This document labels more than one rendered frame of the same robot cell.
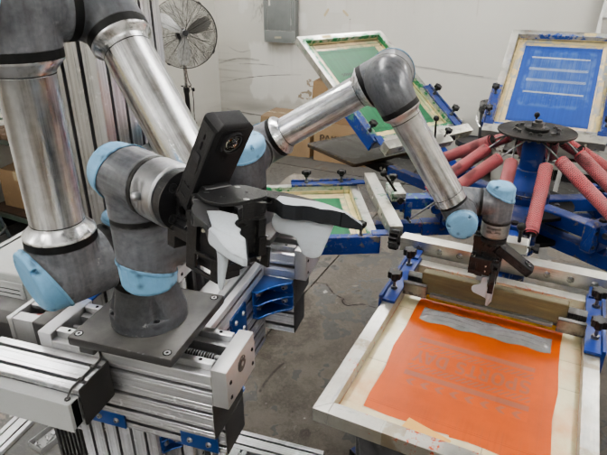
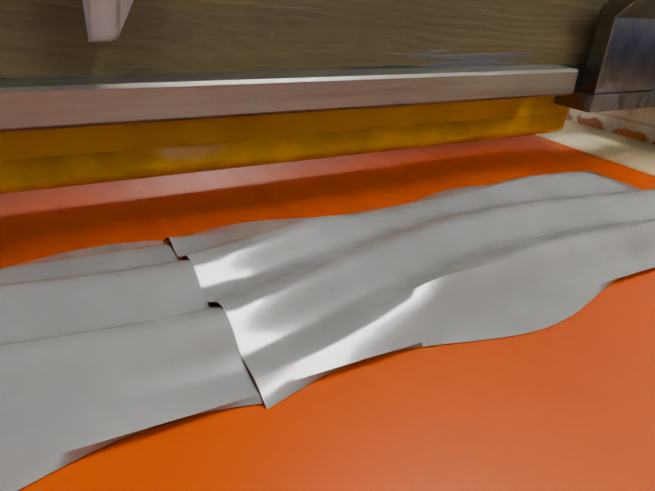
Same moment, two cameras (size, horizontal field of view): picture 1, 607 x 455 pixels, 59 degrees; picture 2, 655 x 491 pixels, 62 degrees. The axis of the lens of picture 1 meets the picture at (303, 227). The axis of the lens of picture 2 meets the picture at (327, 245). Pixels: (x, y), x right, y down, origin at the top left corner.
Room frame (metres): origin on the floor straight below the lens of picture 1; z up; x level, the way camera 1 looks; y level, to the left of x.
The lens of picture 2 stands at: (1.19, -0.45, 1.02)
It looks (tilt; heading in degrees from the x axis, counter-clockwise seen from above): 26 degrees down; 303
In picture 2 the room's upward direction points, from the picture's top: 4 degrees clockwise
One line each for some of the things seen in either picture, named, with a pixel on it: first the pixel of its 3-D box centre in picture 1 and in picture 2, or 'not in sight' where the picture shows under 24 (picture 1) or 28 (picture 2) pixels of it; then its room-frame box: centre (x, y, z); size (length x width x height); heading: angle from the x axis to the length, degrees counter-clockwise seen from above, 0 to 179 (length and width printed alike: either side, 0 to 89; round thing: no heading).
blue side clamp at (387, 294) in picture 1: (401, 283); not in sight; (1.49, -0.31, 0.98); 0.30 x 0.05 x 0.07; 154
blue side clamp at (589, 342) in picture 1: (592, 329); not in sight; (1.24, -0.81, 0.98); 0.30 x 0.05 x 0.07; 154
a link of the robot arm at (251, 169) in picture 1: (245, 159); not in sight; (1.38, 0.16, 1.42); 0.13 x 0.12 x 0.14; 166
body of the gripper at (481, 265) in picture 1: (488, 254); not in sight; (1.34, -0.52, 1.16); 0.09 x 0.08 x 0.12; 64
